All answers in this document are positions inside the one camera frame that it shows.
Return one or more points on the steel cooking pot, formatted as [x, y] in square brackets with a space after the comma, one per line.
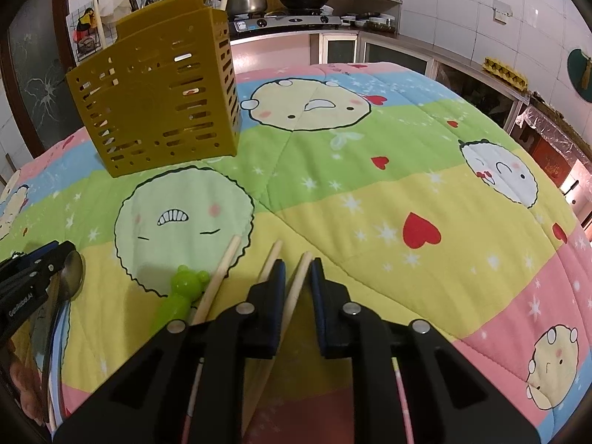
[240, 7]

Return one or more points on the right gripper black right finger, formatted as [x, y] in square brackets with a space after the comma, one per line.
[409, 383]

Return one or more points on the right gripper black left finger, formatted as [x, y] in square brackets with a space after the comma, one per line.
[185, 386]

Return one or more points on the black wok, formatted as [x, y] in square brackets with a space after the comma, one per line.
[304, 6]

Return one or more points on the wall socket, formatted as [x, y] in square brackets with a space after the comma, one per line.
[502, 11]

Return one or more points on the yellow perforated utensil holder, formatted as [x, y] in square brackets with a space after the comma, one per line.
[164, 93]

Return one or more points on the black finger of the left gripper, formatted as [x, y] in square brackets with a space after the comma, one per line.
[24, 283]

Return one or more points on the yellow egg tray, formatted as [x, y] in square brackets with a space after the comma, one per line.
[506, 72]

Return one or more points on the green round wall hanger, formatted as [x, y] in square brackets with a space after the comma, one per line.
[579, 70]

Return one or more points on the wooden chopstick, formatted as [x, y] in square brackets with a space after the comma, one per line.
[213, 287]
[273, 255]
[256, 386]

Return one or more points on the green bear-handled utensil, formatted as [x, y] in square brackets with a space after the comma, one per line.
[187, 286]

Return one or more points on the gas stove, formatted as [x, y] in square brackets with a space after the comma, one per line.
[262, 25]

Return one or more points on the metal spoon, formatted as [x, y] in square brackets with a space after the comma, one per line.
[69, 282]

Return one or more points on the colourful cartoon quilt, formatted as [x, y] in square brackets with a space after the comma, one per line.
[418, 203]

